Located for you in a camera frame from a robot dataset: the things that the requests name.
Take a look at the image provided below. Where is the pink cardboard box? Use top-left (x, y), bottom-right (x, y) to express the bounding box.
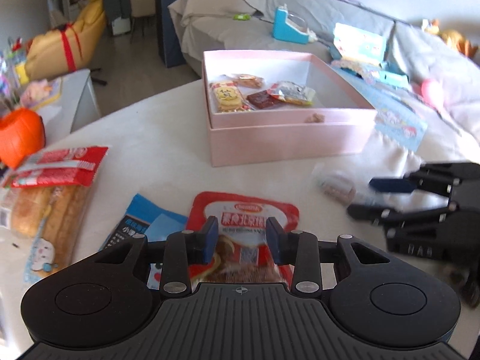
top-left (202, 50), bottom-right (377, 167)

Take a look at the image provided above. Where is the grey sofa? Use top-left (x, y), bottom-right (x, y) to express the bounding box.
top-left (167, 0), bottom-right (480, 151)

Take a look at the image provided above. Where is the beige chair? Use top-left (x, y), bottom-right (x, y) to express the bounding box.
top-left (129, 0), bottom-right (159, 43)

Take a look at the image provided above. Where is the blue and white toy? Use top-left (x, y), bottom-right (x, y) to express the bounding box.
top-left (272, 4), bottom-right (318, 45)

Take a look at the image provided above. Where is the children's book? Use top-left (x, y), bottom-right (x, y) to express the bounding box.
top-left (37, 77), bottom-right (64, 102)

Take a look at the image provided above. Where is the brown cake packet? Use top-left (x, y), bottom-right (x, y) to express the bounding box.
top-left (314, 168), bottom-right (357, 204)

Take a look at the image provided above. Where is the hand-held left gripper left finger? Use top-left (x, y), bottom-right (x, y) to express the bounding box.
top-left (92, 216), bottom-right (219, 298)

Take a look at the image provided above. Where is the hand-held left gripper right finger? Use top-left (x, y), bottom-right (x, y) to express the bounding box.
top-left (265, 218), bottom-right (392, 298)

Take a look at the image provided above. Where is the blue snack packet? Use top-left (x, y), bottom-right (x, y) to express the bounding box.
top-left (98, 194), bottom-right (189, 255)

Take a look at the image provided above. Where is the dark red snack packet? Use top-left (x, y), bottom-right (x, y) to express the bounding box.
top-left (247, 89), bottom-right (283, 110)

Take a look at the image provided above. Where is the beige sofa throw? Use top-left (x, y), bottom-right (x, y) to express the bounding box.
top-left (167, 0), bottom-right (278, 71)

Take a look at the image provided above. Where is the pink round toy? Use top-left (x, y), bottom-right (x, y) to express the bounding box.
top-left (421, 79), bottom-right (444, 106)

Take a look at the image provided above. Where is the dark blue partition cabinet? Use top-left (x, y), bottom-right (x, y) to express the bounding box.
top-left (155, 0), bottom-right (275, 69)

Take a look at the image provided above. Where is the bread packet with red label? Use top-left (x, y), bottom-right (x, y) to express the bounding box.
top-left (0, 145), bottom-right (110, 284)

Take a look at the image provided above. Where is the silver snack packet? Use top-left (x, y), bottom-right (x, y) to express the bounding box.
top-left (268, 81), bottom-right (316, 106)

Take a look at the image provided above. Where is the yellow sofa with red ribbon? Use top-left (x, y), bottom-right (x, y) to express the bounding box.
top-left (25, 0), bottom-right (107, 81)

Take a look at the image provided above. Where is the yellow cartoon cookie packet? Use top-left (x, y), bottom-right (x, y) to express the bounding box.
top-left (209, 81), bottom-right (251, 114)

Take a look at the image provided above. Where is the white side table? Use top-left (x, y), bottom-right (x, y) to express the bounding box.
top-left (37, 69), bottom-right (103, 134)

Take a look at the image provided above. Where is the blue cartoon mat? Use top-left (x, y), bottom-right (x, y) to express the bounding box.
top-left (330, 62), bottom-right (429, 151)

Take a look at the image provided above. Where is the small brown snack packet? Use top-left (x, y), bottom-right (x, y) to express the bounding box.
top-left (232, 74), bottom-right (265, 89)

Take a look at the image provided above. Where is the orange plush toy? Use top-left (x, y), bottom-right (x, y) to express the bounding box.
top-left (423, 19), bottom-right (480, 58)

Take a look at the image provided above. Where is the orange pumpkin container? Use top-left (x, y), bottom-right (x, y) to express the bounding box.
top-left (0, 108), bottom-right (46, 169)

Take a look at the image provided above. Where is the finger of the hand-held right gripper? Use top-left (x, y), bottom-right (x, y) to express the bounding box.
top-left (347, 203), bottom-right (399, 230)
top-left (368, 174), bottom-right (424, 196)

